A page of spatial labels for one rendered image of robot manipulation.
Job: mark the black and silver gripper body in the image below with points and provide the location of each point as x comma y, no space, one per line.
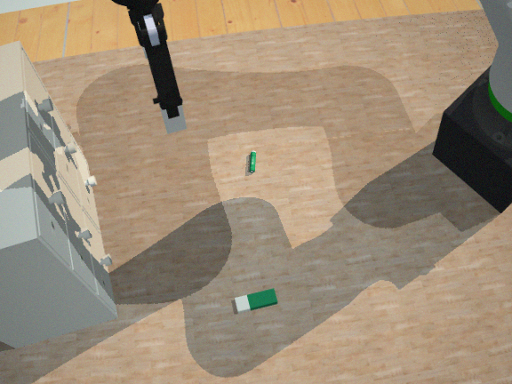
141,8

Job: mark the green battery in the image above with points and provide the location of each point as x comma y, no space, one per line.
252,161

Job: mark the green and white eraser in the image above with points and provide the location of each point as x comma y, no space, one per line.
256,300

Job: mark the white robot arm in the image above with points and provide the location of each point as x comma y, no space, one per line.
492,105

